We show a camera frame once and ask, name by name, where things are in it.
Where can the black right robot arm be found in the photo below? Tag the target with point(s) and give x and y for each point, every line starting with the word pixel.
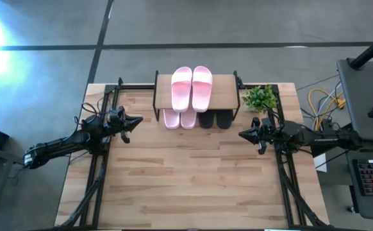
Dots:
pixel 327 140

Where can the dark grey desk top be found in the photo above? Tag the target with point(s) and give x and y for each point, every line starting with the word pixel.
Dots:
pixel 366 208

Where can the white box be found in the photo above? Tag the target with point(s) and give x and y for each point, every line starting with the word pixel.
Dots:
pixel 320 163

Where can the wooden shelf black metal frame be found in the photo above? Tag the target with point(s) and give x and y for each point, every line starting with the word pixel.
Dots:
pixel 225 93

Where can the dark side stand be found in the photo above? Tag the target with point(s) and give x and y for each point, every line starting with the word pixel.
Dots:
pixel 0 157

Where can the pink slide sandal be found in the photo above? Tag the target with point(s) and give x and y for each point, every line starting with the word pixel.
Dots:
pixel 202 93
pixel 188 122
pixel 171 121
pixel 181 93

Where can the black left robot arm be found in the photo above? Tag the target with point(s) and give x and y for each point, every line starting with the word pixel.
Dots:
pixel 58 147

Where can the black desk support beam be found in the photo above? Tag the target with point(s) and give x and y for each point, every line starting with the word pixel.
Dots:
pixel 316 152

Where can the black metal table frame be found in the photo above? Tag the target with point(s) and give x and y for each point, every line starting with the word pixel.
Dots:
pixel 132 86

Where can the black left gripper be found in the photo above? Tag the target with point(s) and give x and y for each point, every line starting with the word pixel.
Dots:
pixel 116 120

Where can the small green potted plant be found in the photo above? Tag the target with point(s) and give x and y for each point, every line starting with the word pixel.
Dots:
pixel 259 99

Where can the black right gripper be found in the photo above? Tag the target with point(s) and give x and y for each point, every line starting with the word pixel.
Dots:
pixel 270 133

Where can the black slanted pole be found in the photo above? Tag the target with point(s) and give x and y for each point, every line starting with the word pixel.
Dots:
pixel 370 49

